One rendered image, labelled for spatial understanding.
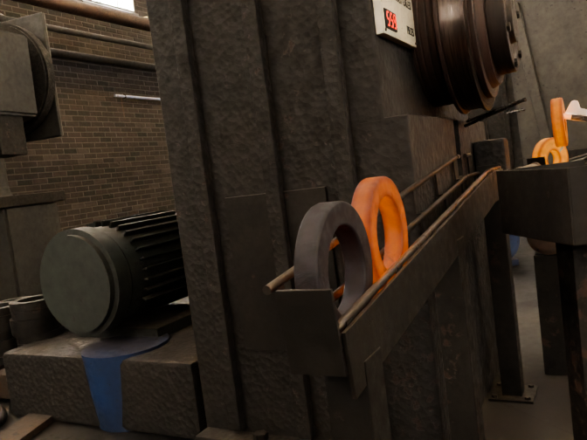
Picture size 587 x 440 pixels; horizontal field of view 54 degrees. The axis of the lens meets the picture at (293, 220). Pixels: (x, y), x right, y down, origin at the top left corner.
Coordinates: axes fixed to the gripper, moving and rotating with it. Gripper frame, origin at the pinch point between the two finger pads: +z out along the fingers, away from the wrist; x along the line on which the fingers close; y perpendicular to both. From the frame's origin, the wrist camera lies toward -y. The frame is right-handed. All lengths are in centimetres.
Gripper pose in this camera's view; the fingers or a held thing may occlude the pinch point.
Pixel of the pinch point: (559, 116)
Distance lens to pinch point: 205.4
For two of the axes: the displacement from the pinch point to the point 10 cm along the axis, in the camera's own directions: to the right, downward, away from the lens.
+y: 1.3, -9.7, -2.0
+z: -8.7, -2.1, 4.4
